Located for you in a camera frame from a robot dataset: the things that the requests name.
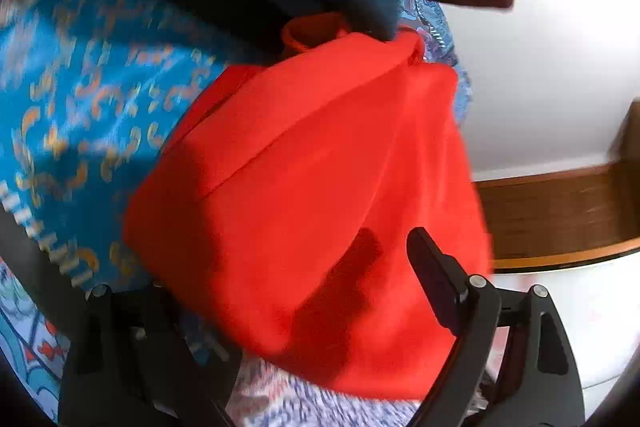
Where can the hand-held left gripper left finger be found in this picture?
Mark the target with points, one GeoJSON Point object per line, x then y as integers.
{"type": "Point", "coordinates": [160, 322]}

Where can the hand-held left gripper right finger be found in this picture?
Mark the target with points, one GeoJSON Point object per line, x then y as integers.
{"type": "Point", "coordinates": [435, 277]}

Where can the red jacket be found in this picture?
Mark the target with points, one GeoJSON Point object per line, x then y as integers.
{"type": "Point", "coordinates": [300, 157]}

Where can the wooden door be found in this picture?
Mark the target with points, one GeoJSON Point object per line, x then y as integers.
{"type": "Point", "coordinates": [550, 217]}

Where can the blue patchwork bedspread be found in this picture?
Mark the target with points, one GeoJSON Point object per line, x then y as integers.
{"type": "Point", "coordinates": [75, 82]}

